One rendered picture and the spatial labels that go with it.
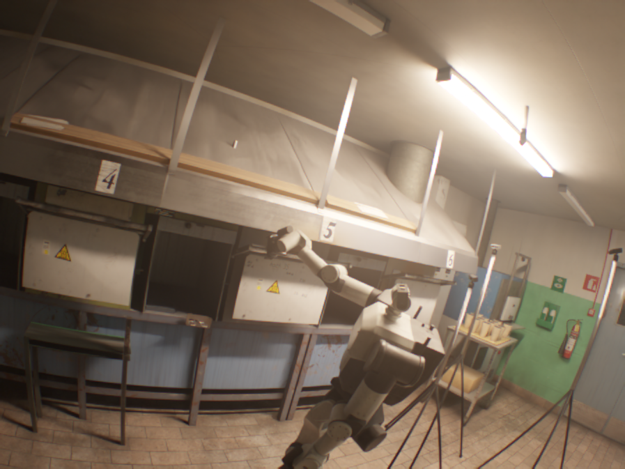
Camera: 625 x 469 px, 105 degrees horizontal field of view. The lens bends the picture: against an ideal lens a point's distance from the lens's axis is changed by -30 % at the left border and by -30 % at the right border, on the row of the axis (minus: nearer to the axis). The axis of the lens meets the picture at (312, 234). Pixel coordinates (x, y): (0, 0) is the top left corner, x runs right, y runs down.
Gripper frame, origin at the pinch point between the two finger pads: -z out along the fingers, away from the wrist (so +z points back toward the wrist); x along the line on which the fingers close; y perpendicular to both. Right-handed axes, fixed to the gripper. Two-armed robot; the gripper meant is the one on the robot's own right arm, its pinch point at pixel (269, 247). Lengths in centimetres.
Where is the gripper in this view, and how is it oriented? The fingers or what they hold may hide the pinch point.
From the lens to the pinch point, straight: 176.0
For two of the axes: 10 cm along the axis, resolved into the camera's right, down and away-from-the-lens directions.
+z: 5.5, -1.7, -8.1
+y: -8.3, -1.9, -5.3
